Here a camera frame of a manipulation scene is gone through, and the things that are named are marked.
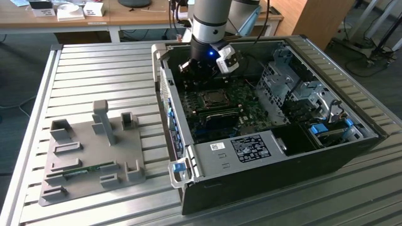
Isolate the small CPU plate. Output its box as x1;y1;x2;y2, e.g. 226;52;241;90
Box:
209;93;226;104

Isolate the metal socket cover frame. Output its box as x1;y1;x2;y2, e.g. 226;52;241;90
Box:
202;89;230;107

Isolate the CPU socket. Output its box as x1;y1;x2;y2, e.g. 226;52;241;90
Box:
201;89;233;108

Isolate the black RAM slot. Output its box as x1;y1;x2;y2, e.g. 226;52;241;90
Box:
197;106;239;113
198;110;242;116

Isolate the blue card retainer bar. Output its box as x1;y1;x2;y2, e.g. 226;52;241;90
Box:
167;103;183;156

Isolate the small cardboard box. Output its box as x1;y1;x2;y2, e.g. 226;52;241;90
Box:
170;1;193;19

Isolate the black graphics card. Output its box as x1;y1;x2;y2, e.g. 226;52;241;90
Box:
206;113;242;129

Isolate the green motherboard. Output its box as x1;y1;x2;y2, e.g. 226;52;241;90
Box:
177;79;276;145

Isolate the pale blue teach pendant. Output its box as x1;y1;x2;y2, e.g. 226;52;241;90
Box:
237;6;262;37

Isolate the silver metal drive cage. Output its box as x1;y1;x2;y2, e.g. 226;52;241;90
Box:
255;46;328;123

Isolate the black round monitor base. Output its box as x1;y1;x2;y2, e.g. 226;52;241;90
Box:
118;0;151;8

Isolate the grey power supply with labels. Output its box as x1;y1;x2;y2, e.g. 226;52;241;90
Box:
187;131;289;183

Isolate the white printed box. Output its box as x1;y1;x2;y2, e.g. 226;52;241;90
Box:
83;2;106;17

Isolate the wooden cabinet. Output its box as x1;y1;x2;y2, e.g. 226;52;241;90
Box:
292;0;360;50

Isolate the black plastic shroud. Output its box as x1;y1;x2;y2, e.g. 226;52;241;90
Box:
272;123;324;157

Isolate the blue disk carrier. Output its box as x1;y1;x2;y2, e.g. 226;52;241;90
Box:
309;123;329;137

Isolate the white box with round top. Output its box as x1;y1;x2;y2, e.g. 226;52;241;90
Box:
56;4;86;22

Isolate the grey parts rack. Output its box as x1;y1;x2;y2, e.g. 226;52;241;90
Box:
38;100;149;207

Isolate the white box with black card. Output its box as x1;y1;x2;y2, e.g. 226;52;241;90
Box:
30;1;56;17

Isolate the green RAM stick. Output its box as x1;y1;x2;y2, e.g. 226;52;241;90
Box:
63;164;103;178

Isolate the black open PC case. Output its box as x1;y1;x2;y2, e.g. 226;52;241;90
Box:
151;34;392;215

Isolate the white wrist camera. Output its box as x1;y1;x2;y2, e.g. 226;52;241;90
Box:
215;44;242;74

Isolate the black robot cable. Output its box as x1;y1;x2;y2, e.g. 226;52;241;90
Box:
229;0;273;48

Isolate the wooden desk white frame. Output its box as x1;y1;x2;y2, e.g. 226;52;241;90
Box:
0;0;286;43

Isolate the coloured wire bundle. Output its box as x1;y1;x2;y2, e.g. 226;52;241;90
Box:
329;100;349;123

